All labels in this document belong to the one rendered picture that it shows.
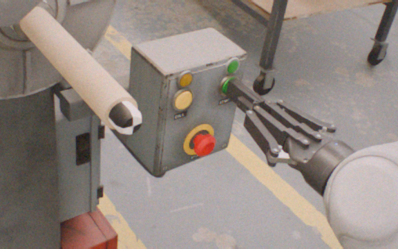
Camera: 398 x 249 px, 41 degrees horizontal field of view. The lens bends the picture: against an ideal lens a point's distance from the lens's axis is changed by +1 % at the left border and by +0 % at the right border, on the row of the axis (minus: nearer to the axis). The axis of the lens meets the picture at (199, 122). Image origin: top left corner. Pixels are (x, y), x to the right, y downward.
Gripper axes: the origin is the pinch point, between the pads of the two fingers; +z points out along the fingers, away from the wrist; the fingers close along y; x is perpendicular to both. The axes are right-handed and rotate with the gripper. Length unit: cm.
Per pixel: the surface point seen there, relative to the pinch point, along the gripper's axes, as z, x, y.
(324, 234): 24, -107, 87
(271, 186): 55, -107, 87
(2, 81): 5.8, 9.1, -34.4
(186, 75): 3.6, 4.4, -9.1
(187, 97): 3.5, 0.5, -8.5
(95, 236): 21, -45, -14
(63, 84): 19.3, -3.2, -21.1
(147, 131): 7.4, -7.4, -12.5
